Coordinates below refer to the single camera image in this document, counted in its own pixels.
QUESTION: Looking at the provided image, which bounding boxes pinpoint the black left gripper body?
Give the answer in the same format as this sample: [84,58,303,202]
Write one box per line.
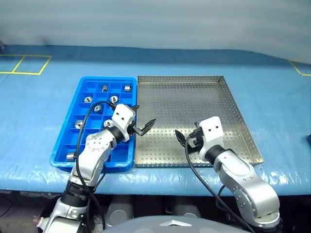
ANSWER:
[126,122,144,136]

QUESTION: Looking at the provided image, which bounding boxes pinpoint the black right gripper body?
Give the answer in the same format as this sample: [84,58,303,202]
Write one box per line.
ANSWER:
[187,126,207,156]

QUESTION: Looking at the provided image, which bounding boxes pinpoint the perforated steel tray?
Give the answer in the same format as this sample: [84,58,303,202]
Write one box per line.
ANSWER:
[133,74,265,168]

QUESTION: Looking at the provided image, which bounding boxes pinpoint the blue compartment tray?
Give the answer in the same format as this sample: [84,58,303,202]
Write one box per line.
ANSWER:
[50,76,138,172]

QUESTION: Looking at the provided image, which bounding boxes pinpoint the grey rounded shape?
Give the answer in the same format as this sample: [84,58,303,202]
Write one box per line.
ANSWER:
[105,196,134,228]
[172,197,202,219]

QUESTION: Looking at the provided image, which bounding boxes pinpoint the grey robot torso dome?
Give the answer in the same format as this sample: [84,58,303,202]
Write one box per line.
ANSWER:
[102,215,255,233]

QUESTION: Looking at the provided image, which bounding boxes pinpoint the blue plastic table cover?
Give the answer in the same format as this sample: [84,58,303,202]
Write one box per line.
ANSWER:
[0,45,311,197]

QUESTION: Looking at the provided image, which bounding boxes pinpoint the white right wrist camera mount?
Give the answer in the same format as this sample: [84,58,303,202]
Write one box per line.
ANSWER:
[198,116,225,149]

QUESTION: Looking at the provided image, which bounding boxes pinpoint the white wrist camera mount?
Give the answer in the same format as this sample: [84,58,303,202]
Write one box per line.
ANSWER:
[111,103,136,143]
[198,116,225,149]

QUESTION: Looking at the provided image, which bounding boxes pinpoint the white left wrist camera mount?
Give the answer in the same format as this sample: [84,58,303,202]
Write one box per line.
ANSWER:
[111,103,136,143]

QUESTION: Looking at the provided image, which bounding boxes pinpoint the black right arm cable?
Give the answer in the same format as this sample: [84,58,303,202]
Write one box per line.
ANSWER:
[184,134,256,233]

